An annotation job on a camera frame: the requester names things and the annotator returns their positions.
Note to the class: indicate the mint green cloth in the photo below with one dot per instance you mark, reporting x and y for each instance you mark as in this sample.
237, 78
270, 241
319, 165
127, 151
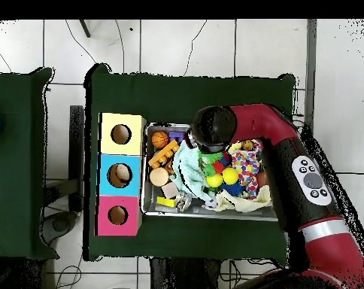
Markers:
188, 171

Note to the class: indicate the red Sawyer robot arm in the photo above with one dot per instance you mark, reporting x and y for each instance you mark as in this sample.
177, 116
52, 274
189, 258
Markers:
335, 256

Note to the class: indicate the wooden box with three holes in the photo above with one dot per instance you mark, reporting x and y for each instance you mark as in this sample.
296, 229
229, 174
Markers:
105, 180

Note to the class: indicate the orange toy brick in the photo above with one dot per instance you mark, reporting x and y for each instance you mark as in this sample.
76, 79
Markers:
164, 154

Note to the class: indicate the green spiky ball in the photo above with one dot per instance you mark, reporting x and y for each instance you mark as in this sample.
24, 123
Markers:
209, 158

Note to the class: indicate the round wooden cylinder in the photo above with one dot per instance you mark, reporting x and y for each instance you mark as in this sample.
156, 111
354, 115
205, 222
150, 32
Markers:
159, 177

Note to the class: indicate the orange mini basketball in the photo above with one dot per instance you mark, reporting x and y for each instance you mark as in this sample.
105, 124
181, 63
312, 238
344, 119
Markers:
160, 140

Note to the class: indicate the beige wooden block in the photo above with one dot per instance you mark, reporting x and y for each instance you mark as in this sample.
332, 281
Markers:
170, 190

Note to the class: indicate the yellow block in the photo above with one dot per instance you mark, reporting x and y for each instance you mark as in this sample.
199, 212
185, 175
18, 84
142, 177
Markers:
166, 201

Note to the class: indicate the large yellow ball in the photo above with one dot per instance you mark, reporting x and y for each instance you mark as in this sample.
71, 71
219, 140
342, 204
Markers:
230, 176

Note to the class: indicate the dark green table cloth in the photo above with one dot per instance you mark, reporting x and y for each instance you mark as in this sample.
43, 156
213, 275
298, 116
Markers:
16, 180
185, 99

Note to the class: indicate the colourful dotted cloth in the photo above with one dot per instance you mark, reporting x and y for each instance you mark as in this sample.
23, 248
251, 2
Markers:
246, 168

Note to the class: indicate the cream cloth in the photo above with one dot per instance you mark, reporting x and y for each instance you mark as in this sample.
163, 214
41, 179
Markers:
245, 204

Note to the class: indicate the dark metal leg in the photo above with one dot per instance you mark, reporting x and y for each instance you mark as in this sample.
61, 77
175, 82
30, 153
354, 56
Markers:
85, 28

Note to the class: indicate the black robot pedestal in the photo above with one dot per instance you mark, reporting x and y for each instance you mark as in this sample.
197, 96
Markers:
182, 274

